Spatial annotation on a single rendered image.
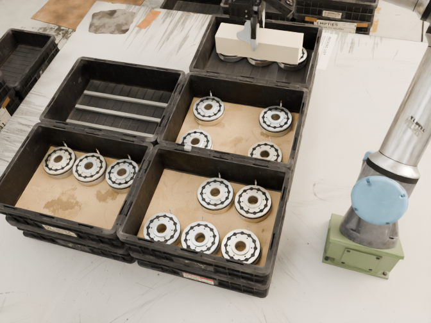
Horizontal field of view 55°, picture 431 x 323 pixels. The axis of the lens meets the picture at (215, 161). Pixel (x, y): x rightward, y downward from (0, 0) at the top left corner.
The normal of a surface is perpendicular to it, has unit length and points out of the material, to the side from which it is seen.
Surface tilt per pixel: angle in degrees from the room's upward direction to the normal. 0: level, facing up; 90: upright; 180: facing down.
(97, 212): 0
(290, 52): 90
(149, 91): 0
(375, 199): 58
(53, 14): 0
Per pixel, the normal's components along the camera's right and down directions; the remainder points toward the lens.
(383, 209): -0.44, 0.34
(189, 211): -0.09, -0.55
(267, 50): -0.29, 0.81
